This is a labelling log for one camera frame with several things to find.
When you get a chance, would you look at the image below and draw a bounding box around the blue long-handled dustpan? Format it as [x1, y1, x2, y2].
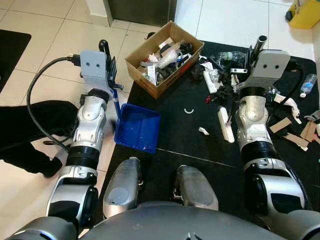
[99, 40, 161, 154]

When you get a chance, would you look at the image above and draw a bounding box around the black floor mat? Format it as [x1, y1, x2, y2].
[92, 145, 320, 240]
[0, 29, 32, 94]
[107, 47, 320, 168]

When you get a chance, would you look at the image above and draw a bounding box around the black plastic bag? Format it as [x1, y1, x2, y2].
[215, 55, 251, 104]

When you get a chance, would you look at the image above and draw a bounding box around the crumpled clear plastic bottle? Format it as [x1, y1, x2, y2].
[218, 51, 246, 64]

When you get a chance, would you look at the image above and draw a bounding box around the white packaging piece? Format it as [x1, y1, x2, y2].
[202, 62, 224, 94]

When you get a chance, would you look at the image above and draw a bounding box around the brown cardboard box with rubbish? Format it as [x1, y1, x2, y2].
[125, 21, 205, 100]

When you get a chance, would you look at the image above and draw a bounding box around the dark door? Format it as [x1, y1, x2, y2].
[107, 0, 178, 27]

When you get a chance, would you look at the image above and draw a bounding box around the yellow plastic object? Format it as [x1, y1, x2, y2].
[285, 0, 320, 29]

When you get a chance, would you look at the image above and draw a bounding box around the silver left robot leg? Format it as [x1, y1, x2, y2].
[102, 156, 144, 220]

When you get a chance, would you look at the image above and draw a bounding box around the silver robot leg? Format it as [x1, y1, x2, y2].
[175, 165, 220, 212]
[102, 156, 144, 220]

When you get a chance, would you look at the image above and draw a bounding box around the silver right robot leg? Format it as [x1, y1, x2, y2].
[175, 165, 220, 212]

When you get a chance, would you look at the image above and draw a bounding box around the grey robot torso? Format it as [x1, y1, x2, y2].
[80, 201, 320, 240]

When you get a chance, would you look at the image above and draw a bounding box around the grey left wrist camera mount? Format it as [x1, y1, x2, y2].
[80, 50, 115, 94]

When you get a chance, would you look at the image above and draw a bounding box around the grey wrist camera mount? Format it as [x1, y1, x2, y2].
[246, 50, 292, 94]
[80, 50, 115, 94]

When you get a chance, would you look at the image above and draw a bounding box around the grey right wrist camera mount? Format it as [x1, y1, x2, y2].
[246, 50, 292, 94]

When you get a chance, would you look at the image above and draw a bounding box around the white plastic handle piece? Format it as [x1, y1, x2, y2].
[274, 94, 304, 124]

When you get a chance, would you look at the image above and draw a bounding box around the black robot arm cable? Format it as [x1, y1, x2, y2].
[26, 55, 82, 153]

